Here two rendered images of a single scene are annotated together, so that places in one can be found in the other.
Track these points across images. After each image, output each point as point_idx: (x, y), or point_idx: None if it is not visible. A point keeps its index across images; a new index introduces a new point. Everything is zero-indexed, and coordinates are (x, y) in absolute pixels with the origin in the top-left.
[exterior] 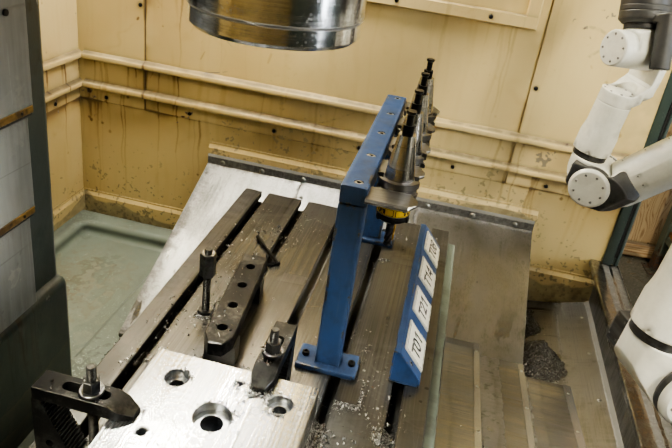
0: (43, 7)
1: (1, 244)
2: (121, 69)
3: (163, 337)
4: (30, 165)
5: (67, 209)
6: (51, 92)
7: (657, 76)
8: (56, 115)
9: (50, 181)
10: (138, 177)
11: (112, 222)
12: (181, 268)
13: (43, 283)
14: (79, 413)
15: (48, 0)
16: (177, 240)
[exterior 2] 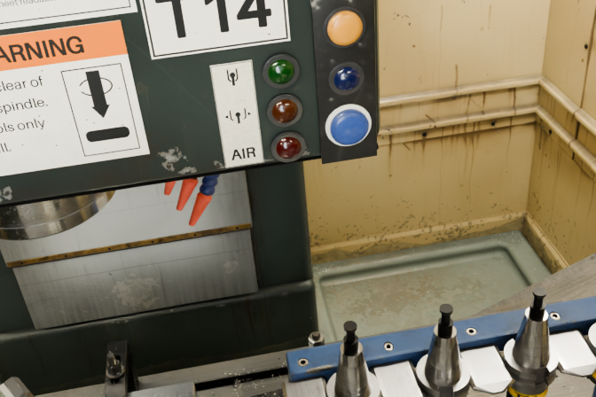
0: (490, 32)
1: (215, 240)
2: (563, 108)
3: (269, 379)
4: (246, 192)
5: (492, 223)
6: (486, 112)
7: None
8: (494, 134)
9: (302, 206)
10: (559, 225)
11: (523, 257)
12: (368, 337)
13: (289, 281)
14: (162, 384)
15: (499, 25)
16: (499, 310)
